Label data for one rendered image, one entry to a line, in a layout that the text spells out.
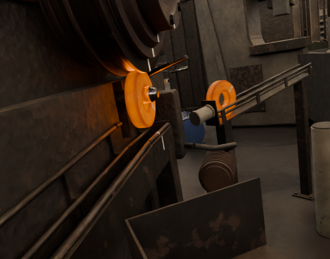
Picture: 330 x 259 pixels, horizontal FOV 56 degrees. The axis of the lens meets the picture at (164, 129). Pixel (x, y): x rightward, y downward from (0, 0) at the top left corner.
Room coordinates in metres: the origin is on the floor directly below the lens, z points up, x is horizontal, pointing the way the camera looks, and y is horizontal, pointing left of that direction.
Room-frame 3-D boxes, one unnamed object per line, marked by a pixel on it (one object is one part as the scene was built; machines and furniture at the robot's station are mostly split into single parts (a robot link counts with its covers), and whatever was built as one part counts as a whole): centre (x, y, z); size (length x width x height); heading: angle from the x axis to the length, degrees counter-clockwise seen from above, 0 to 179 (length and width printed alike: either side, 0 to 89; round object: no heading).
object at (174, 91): (1.07, -0.01, 0.68); 0.11 x 0.08 x 0.24; 73
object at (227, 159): (1.12, -0.18, 0.27); 0.22 x 0.13 x 0.53; 163
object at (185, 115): (3.11, -0.22, 0.17); 0.57 x 0.31 x 0.34; 3
